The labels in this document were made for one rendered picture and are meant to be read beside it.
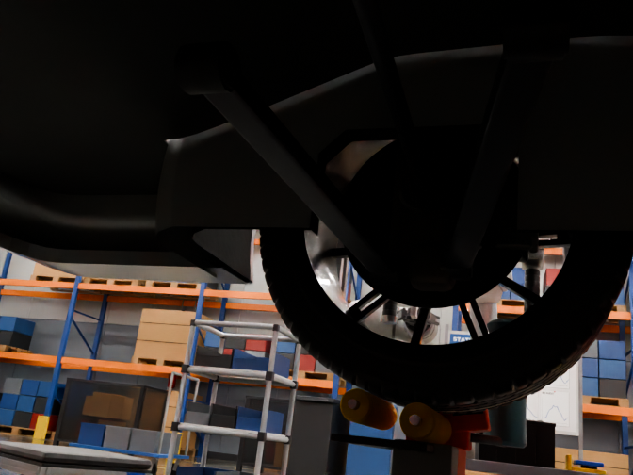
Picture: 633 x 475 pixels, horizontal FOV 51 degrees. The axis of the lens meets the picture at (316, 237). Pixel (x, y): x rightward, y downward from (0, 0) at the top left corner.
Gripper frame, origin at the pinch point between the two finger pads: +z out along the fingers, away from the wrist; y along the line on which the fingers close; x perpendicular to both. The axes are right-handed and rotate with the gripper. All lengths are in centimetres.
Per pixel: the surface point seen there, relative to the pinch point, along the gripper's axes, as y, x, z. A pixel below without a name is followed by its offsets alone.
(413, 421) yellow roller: -7, -27, 68
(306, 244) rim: 16, 1, 60
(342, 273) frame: 13.9, 1.7, 33.5
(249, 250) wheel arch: 32, 2, 45
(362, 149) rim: 10, 25, 50
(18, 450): 107, -52, -1
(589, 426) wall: -225, -9, -1042
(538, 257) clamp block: -28.4, 12.8, 19.6
